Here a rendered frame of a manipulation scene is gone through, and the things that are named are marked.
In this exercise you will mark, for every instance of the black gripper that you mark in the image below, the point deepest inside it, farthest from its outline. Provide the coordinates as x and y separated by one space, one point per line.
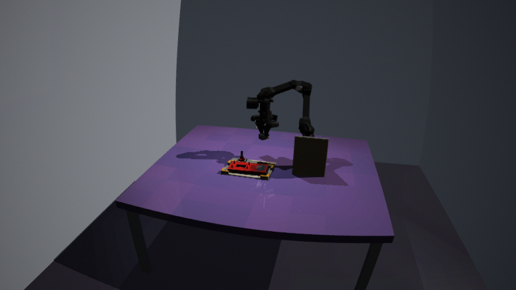
262 119

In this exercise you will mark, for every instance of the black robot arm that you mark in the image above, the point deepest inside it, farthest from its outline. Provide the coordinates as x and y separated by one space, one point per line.
266 95

